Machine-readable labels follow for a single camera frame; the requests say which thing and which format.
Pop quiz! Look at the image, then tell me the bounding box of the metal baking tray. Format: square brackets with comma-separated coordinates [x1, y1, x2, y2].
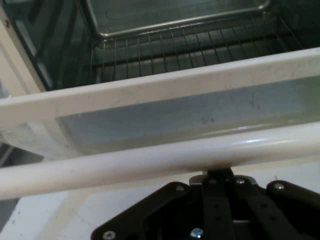
[84, 0, 273, 41]

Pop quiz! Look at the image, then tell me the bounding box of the cream glass oven door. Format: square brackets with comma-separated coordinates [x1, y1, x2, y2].
[0, 46, 320, 201]

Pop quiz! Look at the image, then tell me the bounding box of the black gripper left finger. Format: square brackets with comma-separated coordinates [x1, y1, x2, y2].
[90, 168, 236, 240]

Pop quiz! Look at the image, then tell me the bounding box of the wire oven rack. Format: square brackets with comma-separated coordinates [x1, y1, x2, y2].
[86, 14, 306, 84]

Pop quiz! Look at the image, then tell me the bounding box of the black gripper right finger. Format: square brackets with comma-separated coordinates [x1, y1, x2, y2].
[234, 174, 320, 240]

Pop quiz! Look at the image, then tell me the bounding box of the cream toaster oven body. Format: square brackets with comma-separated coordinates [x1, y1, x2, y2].
[0, 0, 320, 99]

